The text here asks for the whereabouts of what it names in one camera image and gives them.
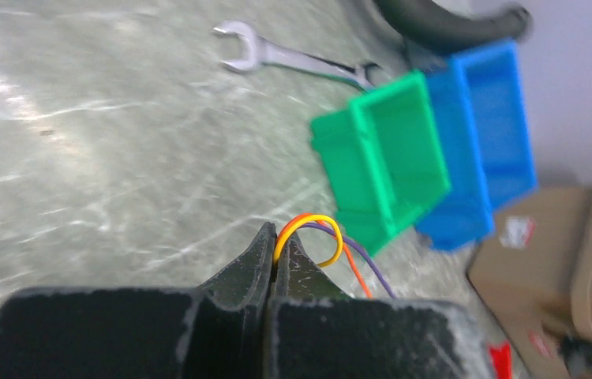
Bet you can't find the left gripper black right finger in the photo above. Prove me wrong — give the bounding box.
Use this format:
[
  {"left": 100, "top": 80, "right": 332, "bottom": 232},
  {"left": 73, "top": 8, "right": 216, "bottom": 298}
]
[{"left": 267, "top": 236, "right": 350, "bottom": 378}]

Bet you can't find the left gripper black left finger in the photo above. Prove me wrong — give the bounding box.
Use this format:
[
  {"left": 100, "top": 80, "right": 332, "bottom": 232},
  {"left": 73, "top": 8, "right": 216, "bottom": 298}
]
[{"left": 197, "top": 223, "right": 276, "bottom": 378}]

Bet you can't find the coloured wire bundle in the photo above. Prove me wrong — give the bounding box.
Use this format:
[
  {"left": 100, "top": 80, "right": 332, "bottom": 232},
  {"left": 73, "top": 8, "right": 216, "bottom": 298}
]
[{"left": 272, "top": 213, "right": 396, "bottom": 300}]

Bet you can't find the green plastic bin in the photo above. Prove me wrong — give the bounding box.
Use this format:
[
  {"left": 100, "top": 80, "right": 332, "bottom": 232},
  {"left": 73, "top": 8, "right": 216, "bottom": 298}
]
[{"left": 310, "top": 70, "right": 451, "bottom": 256}]

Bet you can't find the red plastic bin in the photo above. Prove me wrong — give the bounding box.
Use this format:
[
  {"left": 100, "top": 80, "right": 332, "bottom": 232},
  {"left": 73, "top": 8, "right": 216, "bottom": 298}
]
[{"left": 488, "top": 341, "right": 513, "bottom": 379}]

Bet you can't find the silver open-end wrench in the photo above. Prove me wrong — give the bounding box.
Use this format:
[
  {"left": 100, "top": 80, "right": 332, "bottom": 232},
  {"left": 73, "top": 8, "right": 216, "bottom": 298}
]
[{"left": 212, "top": 20, "right": 380, "bottom": 91}]

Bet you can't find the blue plastic bin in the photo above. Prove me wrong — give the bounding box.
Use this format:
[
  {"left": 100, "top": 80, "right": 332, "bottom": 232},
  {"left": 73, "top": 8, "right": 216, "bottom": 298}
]
[{"left": 416, "top": 39, "right": 538, "bottom": 252}]

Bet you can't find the tan plastic toolbox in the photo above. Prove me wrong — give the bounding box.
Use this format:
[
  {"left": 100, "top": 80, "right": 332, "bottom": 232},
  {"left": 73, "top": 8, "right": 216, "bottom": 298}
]
[{"left": 468, "top": 186, "right": 592, "bottom": 378}]

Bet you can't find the black corrugated hose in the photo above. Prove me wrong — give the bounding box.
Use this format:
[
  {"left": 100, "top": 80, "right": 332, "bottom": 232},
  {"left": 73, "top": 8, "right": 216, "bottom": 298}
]
[{"left": 374, "top": 0, "right": 532, "bottom": 56}]

